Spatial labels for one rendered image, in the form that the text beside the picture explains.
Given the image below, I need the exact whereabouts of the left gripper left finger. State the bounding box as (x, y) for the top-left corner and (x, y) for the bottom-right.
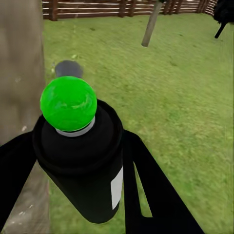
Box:
(0, 132), (37, 232)

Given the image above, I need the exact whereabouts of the pesticide atomizer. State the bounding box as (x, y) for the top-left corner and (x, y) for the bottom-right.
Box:
(32, 60), (124, 224)

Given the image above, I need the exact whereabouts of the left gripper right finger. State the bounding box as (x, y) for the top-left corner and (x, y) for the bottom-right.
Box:
(122, 130), (204, 234)

